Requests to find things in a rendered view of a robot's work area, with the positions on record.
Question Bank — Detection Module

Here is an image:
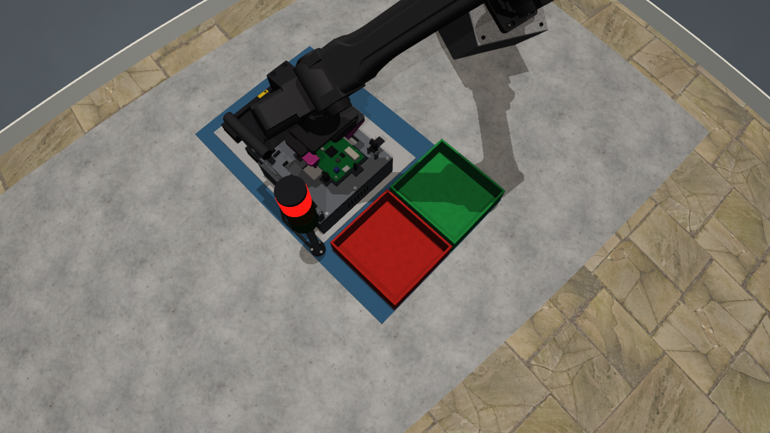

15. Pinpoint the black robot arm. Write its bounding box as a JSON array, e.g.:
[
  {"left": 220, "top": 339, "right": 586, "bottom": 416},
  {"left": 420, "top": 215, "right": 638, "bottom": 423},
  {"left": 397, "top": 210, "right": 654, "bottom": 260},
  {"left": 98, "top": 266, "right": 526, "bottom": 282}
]
[{"left": 249, "top": 0, "right": 554, "bottom": 140}]

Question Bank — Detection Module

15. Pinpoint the green open-top bin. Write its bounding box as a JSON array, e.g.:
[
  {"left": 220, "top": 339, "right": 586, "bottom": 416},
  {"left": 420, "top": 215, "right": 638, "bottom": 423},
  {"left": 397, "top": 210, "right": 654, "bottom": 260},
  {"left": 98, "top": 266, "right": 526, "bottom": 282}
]
[{"left": 390, "top": 139, "right": 505, "bottom": 251}]

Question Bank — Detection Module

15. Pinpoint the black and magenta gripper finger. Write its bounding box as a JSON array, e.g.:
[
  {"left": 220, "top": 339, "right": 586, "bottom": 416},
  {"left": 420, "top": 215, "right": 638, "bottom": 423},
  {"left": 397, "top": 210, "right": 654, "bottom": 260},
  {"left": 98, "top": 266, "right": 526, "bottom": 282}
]
[
  {"left": 299, "top": 152, "right": 320, "bottom": 168},
  {"left": 345, "top": 120, "right": 365, "bottom": 140}
]

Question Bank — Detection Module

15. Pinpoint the green circuit board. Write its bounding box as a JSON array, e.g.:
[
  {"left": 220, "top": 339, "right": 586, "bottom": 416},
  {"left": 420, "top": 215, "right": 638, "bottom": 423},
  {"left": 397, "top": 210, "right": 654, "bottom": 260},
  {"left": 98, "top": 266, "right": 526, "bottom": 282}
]
[{"left": 316, "top": 138, "right": 365, "bottom": 182}]

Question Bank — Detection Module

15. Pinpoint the red bin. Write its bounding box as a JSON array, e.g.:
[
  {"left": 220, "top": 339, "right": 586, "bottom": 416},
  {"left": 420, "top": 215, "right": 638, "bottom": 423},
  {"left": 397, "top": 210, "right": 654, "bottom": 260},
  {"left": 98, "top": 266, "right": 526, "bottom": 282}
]
[{"left": 330, "top": 189, "right": 452, "bottom": 310}]

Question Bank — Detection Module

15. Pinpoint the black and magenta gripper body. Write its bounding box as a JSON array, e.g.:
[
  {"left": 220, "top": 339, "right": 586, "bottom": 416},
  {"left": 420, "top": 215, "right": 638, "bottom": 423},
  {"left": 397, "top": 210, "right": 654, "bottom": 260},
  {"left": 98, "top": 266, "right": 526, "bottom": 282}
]
[{"left": 285, "top": 106, "right": 365, "bottom": 157}]

